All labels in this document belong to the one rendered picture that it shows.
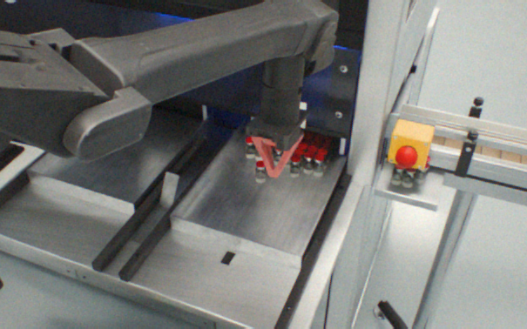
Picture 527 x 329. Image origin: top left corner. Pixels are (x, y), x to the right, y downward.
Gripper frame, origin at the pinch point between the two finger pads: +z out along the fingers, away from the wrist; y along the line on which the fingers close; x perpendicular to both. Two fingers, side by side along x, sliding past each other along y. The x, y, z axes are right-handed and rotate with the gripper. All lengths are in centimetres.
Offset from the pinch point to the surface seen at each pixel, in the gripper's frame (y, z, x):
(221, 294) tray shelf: -6.9, 21.8, 4.9
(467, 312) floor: 92, 92, -47
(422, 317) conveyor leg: 53, 67, -31
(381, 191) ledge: 28.5, 15.1, -14.1
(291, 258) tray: 2.4, 17.5, -3.8
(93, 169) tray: 11.2, 17.8, 44.7
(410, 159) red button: 22.5, 3.6, -18.6
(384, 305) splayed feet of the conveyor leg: 76, 87, -19
